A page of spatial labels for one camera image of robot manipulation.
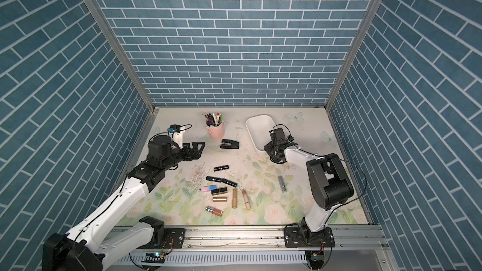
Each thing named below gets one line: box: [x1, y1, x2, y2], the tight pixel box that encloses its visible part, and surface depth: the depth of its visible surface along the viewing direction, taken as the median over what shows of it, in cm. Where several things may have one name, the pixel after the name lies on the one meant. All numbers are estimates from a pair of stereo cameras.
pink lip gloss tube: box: [242, 190, 252, 211], surface depth 84 cm
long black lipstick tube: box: [205, 176, 223, 183], surface depth 91 cm
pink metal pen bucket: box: [205, 119, 226, 140], surface depth 101 cm
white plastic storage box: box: [245, 114, 276, 152], surface depth 111 cm
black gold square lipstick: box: [210, 186, 228, 196], surface depth 86 cm
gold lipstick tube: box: [212, 196, 228, 202], surface depth 85 cm
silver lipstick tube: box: [277, 175, 287, 193], surface depth 90 cm
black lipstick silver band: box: [213, 164, 230, 172], surface depth 95 cm
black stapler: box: [219, 139, 240, 149], surface depth 104 cm
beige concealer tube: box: [232, 188, 238, 209], surface depth 85 cm
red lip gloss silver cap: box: [205, 205, 225, 217], surface depth 81 cm
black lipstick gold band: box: [221, 178, 238, 188], surface depth 90 cm
